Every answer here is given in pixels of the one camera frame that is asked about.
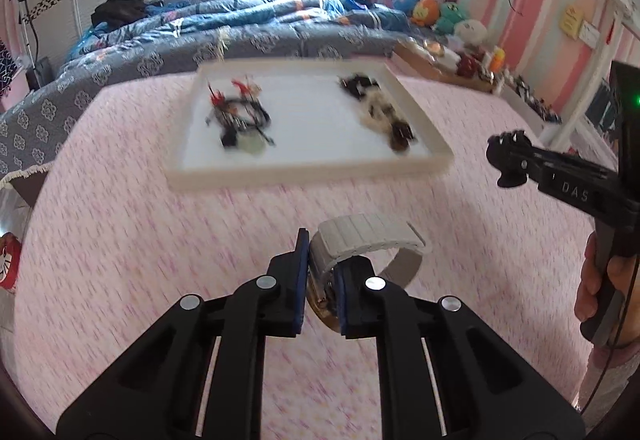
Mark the blue plush toy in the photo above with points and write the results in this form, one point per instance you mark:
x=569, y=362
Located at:
x=406, y=2

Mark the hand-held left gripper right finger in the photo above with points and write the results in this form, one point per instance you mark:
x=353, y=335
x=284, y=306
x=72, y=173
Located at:
x=345, y=300

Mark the orange bottle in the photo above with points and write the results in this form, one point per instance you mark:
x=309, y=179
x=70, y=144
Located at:
x=496, y=60

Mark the green plush toy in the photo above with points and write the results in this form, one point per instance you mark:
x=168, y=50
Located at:
x=450, y=17

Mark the person's right forearm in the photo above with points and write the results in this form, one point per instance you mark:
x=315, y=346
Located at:
x=597, y=380

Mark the white furniture frame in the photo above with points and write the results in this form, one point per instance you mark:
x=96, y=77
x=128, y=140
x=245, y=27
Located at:
x=585, y=95

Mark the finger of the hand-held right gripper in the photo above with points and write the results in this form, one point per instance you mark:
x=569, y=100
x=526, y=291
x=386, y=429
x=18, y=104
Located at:
x=512, y=179
x=507, y=151

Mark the black claw hair clip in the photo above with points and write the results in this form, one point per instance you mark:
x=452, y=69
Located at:
x=402, y=136

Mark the pink floral bed sheet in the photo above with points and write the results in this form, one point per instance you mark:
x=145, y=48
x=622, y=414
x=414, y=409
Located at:
x=125, y=220

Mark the red round object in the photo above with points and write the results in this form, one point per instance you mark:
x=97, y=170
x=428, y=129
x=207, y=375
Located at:
x=468, y=66

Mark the watch with white band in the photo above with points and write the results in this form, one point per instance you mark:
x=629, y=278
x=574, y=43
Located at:
x=370, y=232

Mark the yellow wall sticker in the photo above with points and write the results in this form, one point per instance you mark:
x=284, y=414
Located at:
x=572, y=22

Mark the cream fluffy scrunchie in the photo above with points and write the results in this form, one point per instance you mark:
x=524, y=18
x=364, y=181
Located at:
x=377, y=109

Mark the white plush toy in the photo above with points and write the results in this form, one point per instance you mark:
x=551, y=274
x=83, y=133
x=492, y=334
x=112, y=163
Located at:
x=471, y=31

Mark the white wall socket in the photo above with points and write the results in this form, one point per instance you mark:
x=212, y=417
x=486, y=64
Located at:
x=590, y=33

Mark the white shallow tray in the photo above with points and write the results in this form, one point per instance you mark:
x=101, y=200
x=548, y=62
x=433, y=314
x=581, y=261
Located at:
x=310, y=130

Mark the person's right hand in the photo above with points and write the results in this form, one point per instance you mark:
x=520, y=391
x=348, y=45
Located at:
x=587, y=285

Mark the orange plush toy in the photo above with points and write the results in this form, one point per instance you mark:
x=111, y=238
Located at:
x=425, y=10

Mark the black scrunchie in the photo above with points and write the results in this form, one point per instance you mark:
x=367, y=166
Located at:
x=357, y=85

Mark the blue patterned quilt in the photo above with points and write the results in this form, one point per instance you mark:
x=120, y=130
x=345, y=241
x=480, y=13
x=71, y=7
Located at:
x=200, y=45

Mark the cardboard tray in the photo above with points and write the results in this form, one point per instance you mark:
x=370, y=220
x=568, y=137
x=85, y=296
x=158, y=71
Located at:
x=425, y=60

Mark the cream fringed cloth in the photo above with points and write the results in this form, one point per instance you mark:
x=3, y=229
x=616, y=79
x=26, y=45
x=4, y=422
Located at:
x=25, y=177

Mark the black clothing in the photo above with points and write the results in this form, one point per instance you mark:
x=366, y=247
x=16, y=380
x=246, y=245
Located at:
x=122, y=11

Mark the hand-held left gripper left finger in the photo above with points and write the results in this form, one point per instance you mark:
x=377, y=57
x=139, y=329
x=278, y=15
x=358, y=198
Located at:
x=299, y=270

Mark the tripod stand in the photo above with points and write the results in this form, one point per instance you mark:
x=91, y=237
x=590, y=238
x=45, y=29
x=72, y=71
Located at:
x=31, y=40

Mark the dark patterned cloth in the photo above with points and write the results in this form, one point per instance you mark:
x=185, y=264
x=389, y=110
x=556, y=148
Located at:
x=7, y=67

